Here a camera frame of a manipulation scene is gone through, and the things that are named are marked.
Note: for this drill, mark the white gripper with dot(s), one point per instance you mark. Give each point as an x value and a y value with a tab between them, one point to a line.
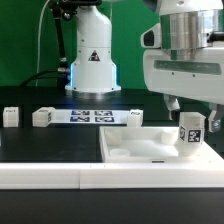
201	79

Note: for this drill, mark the white square tabletop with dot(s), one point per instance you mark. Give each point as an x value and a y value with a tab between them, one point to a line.
120	144

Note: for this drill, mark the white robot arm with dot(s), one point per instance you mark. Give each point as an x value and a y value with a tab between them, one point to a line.
184	54

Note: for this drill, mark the white U-shaped fence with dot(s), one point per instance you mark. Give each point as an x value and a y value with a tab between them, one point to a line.
24	166

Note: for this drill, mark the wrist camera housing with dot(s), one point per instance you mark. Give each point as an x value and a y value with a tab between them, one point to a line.
151	39

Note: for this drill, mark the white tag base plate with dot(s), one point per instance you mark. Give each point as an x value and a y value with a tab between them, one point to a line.
66	116

